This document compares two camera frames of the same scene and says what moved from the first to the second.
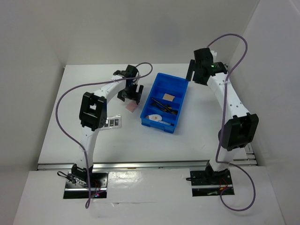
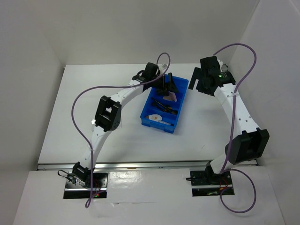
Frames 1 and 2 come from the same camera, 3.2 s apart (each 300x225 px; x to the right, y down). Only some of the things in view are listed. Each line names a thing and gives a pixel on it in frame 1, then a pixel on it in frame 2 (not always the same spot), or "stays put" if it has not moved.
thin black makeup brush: (159, 103) stays put
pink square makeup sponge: (131, 105) to (171, 96)
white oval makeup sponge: (155, 117) stays put
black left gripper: (135, 95) to (169, 86)
